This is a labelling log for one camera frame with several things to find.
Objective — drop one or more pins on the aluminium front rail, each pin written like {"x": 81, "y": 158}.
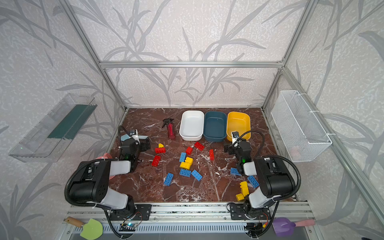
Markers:
{"x": 190, "y": 218}

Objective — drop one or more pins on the purple toy shovel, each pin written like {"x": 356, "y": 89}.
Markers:
{"x": 283, "y": 227}

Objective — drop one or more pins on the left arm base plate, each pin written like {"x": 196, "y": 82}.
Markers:
{"x": 141, "y": 212}

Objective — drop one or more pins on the yellow plastic bin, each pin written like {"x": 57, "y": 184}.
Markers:
{"x": 237, "y": 122}

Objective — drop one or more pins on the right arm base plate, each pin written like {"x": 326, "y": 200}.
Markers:
{"x": 245, "y": 212}

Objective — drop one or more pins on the clear acrylic wall shelf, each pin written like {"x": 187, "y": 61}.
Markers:
{"x": 50, "y": 138}

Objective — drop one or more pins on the small red square brick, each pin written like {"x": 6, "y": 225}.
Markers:
{"x": 189, "y": 150}

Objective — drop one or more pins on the blue brick near right base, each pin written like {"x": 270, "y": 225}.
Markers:
{"x": 253, "y": 182}

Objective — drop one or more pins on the pink watering can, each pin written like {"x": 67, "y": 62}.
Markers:
{"x": 106, "y": 156}

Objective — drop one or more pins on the yellow curved brick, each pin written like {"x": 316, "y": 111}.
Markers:
{"x": 185, "y": 165}

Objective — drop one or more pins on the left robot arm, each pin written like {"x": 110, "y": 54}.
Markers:
{"x": 88, "y": 186}

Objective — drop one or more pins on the blue brick lower left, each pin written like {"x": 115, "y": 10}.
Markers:
{"x": 168, "y": 179}

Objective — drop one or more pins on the white wire basket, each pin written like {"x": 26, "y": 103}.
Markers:
{"x": 302, "y": 133}

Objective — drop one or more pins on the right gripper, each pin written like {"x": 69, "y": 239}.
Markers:
{"x": 233, "y": 148}

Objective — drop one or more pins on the blue brick upright centre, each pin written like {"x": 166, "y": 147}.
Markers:
{"x": 182, "y": 157}

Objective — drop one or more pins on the blue brick centre low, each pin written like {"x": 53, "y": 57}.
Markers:
{"x": 185, "y": 173}

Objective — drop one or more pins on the yellow square brick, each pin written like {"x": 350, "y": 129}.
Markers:
{"x": 189, "y": 160}

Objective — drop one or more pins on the teal plastic bin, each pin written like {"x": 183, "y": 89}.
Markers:
{"x": 215, "y": 126}

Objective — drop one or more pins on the blue brick centre right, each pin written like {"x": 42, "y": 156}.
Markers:
{"x": 197, "y": 175}

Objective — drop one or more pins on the green toy spatula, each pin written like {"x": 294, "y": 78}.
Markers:
{"x": 91, "y": 230}

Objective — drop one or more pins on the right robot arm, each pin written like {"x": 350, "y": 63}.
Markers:
{"x": 271, "y": 179}

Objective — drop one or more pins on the yellow tall brick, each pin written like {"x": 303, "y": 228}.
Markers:
{"x": 244, "y": 188}

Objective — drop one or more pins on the yellow small brick front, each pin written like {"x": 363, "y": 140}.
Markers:
{"x": 240, "y": 197}

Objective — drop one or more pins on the blue brick by right arm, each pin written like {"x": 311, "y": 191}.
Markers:
{"x": 235, "y": 172}

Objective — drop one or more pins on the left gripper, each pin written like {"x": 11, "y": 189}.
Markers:
{"x": 145, "y": 144}

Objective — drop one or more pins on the white plastic bin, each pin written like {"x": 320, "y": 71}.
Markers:
{"x": 192, "y": 125}

